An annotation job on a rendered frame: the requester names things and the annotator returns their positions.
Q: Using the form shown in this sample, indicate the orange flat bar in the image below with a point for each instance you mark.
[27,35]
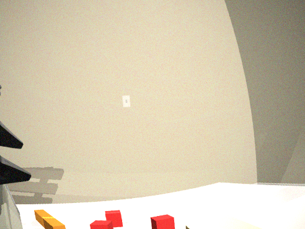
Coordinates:
[47,221]

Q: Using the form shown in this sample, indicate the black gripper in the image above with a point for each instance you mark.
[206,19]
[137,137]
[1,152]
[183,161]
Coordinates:
[9,172]

